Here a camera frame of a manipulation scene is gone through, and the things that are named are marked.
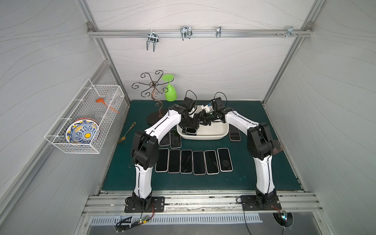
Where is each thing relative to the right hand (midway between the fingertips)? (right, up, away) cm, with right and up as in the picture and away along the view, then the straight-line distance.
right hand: (193, 119), depth 92 cm
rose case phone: (-11, -27, -6) cm, 30 cm away
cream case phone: (+11, -26, -2) cm, 29 cm away
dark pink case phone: (+19, -24, -5) cm, 31 cm away
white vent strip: (-9, -48, -22) cm, 54 cm away
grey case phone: (-1, -7, -6) cm, 9 cm away
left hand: (+1, -4, -3) cm, 5 cm away
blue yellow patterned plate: (-48, -4, -31) cm, 57 cm away
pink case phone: (+4, -27, -2) cm, 28 cm away
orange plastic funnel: (-50, +11, -15) cm, 53 cm away
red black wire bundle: (-33, -50, -25) cm, 65 cm away
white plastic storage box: (+17, -8, +11) cm, 21 cm away
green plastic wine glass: (-15, +18, +2) cm, 23 cm away
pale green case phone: (-12, -13, +3) cm, 18 cm away
